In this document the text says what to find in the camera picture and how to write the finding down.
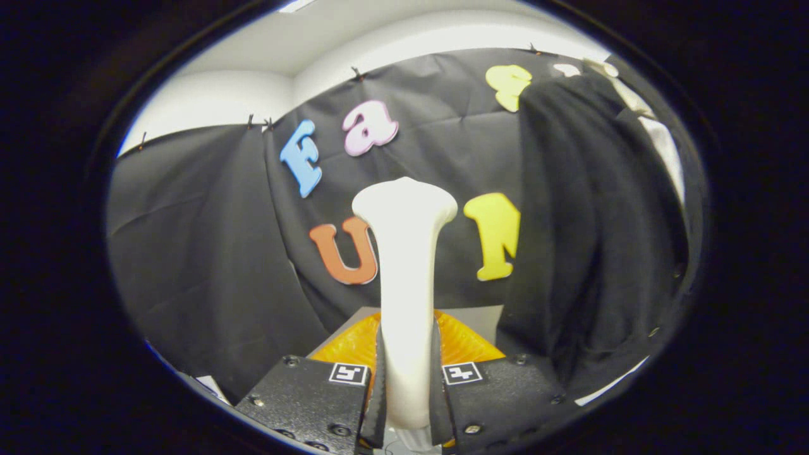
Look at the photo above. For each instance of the ceiling light panel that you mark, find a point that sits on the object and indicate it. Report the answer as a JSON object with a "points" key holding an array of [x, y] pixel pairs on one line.
{"points": [[296, 5]]}

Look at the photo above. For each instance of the white shirt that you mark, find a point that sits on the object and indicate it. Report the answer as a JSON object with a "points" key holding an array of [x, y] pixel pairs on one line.
{"points": [[663, 145]]}

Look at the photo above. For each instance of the white garment steamer head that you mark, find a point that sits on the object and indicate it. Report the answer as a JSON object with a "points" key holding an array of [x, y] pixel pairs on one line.
{"points": [[407, 265]]}

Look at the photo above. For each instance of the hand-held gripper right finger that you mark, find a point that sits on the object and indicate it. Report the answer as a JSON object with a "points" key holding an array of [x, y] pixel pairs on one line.
{"points": [[499, 398]]}

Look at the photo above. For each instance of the grey cabinet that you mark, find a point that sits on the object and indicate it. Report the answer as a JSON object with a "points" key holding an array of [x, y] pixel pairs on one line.
{"points": [[474, 319]]}

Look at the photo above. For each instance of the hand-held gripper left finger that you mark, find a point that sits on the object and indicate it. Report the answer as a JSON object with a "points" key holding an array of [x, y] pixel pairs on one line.
{"points": [[310, 404]]}

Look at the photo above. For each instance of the black backdrop cloth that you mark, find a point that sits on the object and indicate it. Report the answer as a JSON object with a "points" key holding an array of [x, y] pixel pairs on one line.
{"points": [[189, 240]]}

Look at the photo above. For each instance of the black blazer jacket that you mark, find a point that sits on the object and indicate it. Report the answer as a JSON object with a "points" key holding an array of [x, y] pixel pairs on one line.
{"points": [[588, 221]]}

